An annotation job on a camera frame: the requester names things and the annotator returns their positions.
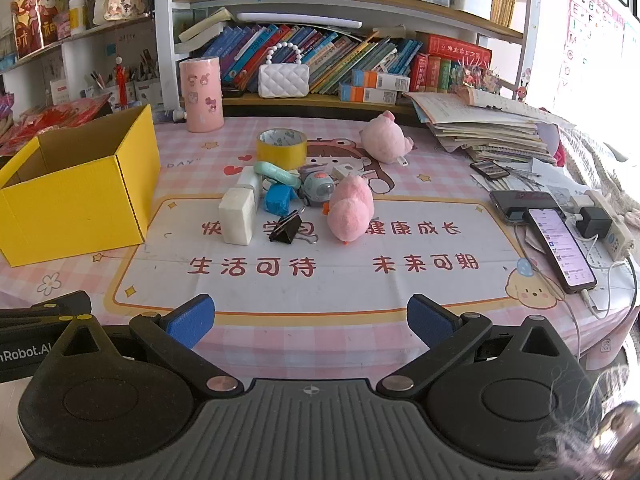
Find red thick book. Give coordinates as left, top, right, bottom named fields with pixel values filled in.
left=416, top=33, right=493, bottom=65

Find white bookshelf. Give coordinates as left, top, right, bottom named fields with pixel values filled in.
left=152, top=0, right=532, bottom=127

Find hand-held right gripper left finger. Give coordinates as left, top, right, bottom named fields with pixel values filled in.
left=47, top=294, right=245, bottom=397

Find grey round toy robot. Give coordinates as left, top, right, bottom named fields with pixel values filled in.
left=299, top=169, right=338, bottom=207

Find red paper decoration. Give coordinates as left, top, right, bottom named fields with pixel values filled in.
left=11, top=0, right=60, bottom=59

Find black binder clip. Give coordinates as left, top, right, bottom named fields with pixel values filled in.
left=268, top=209, right=319, bottom=247

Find black charger plug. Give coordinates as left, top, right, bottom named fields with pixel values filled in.
left=575, top=206, right=608, bottom=239

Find black cased smartphone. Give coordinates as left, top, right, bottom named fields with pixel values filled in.
left=489, top=189, right=566, bottom=226

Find stack of papers and notebooks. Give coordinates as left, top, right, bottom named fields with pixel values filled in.
left=404, top=87, right=576, bottom=163

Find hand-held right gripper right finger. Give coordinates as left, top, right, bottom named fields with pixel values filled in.
left=377, top=294, right=581, bottom=397

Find mint green plastic gadget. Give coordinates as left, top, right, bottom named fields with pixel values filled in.
left=253, top=161, right=302, bottom=190

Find smartphone with lit screen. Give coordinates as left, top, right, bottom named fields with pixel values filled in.
left=522, top=207, right=598, bottom=295

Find white power strip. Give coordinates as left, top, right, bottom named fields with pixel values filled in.
left=570, top=189, right=635, bottom=262

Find blue wrapped block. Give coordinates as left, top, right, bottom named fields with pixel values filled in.
left=264, top=183, right=301, bottom=216

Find yellow cardboard box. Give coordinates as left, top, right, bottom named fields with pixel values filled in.
left=0, top=104, right=162, bottom=268

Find pink printed table mat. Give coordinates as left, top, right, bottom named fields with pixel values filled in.
left=0, top=115, right=637, bottom=378

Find white charging cable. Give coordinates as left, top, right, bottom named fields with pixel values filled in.
left=514, top=224, right=638, bottom=361

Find grey knitted blanket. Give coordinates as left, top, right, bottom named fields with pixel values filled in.
left=552, top=122, right=640, bottom=198

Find pile of red paper items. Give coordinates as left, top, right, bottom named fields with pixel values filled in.
left=0, top=92, right=114, bottom=157

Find red and green boxed books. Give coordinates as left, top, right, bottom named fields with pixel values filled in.
left=409, top=54, right=467, bottom=94

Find pink plush pig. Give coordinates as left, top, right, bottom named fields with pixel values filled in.
left=360, top=111, right=415, bottom=167

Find large white block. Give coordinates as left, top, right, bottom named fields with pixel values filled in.
left=218, top=187, right=257, bottom=246

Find pink cartoon cylinder container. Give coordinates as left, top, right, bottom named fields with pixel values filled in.
left=179, top=56, right=225, bottom=134

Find white quilted pearl-handle handbag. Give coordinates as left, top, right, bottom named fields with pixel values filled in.
left=257, top=42, right=311, bottom=99

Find colourful small figurines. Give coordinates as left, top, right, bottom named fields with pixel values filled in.
left=451, top=62, right=502, bottom=96

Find yellow tape roll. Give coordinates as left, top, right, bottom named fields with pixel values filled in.
left=256, top=128, right=309, bottom=171

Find white side shelf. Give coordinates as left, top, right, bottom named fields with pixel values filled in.
left=0, top=10, right=167, bottom=128

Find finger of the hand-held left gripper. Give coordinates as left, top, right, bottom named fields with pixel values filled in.
left=0, top=291, right=93, bottom=330

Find alphabet wall poster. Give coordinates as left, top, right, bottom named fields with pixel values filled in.
left=555, top=0, right=627, bottom=107

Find pink plush duck toy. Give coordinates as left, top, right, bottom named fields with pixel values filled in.
left=322, top=175, right=376, bottom=246

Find pencil holder boxes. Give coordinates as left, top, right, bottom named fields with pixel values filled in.
left=89, top=50, right=165, bottom=107

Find cream paperback book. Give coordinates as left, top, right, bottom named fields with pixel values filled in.
left=178, top=7, right=236, bottom=44

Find row of colourful books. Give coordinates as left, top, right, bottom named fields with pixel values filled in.
left=200, top=22, right=426, bottom=96

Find white jar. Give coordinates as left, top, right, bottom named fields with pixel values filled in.
left=68, top=0, right=90, bottom=36

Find small white block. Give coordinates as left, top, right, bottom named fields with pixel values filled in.
left=236, top=169, right=263, bottom=211

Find white long bar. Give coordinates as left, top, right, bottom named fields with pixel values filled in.
left=235, top=11, right=364, bottom=29

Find orange and white carton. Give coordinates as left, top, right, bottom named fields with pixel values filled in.
left=339, top=82, right=405, bottom=105
left=351, top=69, right=412, bottom=91

